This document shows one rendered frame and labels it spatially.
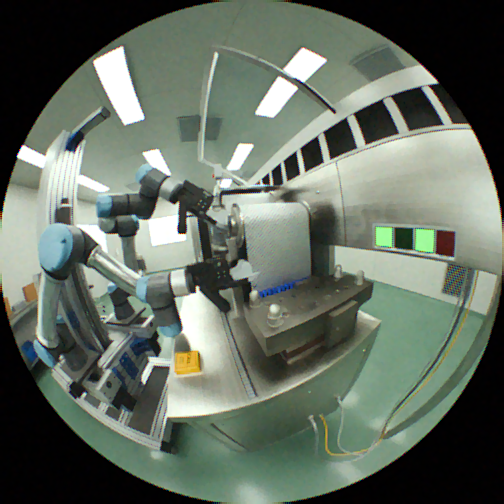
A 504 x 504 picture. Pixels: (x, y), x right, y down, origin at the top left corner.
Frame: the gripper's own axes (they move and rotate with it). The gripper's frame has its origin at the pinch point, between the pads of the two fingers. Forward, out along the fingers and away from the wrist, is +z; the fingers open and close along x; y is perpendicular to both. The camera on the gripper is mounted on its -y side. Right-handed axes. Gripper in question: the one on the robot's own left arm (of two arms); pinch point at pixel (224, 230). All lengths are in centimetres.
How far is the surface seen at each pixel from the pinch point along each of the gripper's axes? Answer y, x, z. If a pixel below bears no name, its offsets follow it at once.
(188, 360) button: -35.9, -17.8, 5.7
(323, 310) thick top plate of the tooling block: -5.8, -26.9, 25.3
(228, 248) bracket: -4.3, 0.4, 4.3
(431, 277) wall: 105, -38, 263
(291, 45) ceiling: 160, -7, -52
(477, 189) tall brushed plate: 29, -61, 24
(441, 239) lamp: 19, -48, 31
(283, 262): 0.9, -7.8, 20.6
